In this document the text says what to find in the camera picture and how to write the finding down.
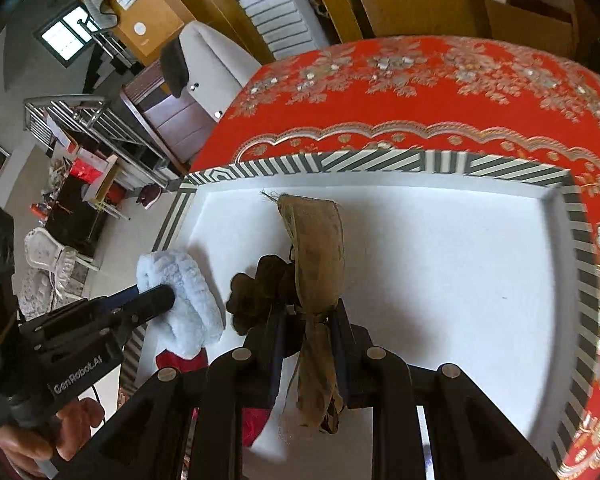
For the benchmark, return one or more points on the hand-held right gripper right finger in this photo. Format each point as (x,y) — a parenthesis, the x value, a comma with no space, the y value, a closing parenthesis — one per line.
(336,335)

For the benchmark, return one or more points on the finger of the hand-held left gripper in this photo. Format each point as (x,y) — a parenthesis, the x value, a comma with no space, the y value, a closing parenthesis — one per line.
(152,302)

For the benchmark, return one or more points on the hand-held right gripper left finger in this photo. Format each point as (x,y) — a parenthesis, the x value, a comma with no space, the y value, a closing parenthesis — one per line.
(280,332)

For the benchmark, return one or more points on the red and white furry hair accessory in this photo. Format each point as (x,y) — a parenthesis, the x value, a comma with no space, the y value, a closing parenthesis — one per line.
(185,300)

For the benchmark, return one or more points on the dark brown flower scrunchie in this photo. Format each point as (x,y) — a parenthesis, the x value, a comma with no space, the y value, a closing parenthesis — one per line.
(250,295)

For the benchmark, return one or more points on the tan fabric hair bow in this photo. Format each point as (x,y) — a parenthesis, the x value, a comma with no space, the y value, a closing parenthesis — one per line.
(315,250)

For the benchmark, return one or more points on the white tray with striped rim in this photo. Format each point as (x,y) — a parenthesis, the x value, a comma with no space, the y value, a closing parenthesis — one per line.
(430,270)

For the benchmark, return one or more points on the person's left hand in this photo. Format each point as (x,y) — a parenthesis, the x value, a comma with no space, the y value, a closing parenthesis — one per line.
(75,425)

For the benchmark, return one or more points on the white ornate chair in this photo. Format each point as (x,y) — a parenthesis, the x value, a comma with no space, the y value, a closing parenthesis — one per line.
(42,247)

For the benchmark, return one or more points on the dark red shoe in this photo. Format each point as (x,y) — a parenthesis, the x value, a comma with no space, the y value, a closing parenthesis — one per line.
(149,196)

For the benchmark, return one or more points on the black low table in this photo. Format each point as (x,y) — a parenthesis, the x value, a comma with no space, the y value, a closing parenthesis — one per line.
(72,215)

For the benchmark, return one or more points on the red box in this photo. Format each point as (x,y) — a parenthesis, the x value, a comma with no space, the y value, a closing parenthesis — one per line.
(87,167)

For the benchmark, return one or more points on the dark wooden cabinet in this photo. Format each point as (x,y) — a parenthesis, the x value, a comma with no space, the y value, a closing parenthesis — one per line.
(175,115)

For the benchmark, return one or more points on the metal rack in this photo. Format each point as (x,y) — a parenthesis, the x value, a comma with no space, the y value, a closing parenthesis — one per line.
(95,120)

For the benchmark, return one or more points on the red embroidered tablecloth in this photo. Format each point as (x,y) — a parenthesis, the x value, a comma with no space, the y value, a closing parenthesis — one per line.
(380,105)

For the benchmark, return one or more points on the black cloth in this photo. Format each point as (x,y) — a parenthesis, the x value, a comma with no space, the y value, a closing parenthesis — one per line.
(175,65)

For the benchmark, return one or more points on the window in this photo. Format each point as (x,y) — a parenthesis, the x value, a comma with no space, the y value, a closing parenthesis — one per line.
(65,35)

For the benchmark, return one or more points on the white ribbed panel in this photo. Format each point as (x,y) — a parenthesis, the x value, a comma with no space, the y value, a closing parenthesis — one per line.
(275,5)

